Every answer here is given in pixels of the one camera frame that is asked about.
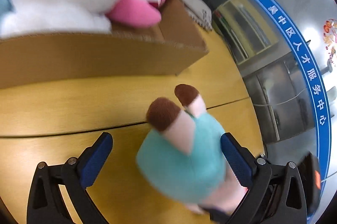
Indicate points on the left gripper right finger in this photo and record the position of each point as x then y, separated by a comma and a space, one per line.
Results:
274, 193

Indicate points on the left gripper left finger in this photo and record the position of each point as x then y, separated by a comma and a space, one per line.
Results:
46, 204

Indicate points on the pink pig plush teal shirt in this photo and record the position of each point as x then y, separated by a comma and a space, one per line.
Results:
181, 156

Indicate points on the light blue plush toy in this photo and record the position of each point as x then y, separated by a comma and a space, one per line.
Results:
5, 7

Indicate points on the brown cardboard box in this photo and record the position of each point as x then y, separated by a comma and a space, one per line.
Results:
167, 48

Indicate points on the grey patterned cloth bag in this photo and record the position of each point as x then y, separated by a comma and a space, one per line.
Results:
199, 12

